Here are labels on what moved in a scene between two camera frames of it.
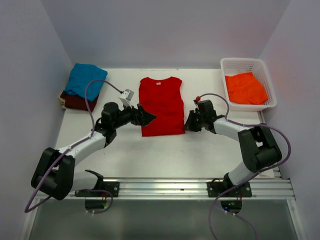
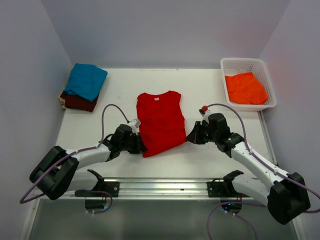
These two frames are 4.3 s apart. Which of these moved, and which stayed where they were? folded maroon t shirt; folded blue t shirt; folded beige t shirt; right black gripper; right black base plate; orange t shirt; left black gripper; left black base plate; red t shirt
Moved: right black gripper; left black gripper; red t shirt
Stayed: right black base plate; folded blue t shirt; folded maroon t shirt; folded beige t shirt; orange t shirt; left black base plate
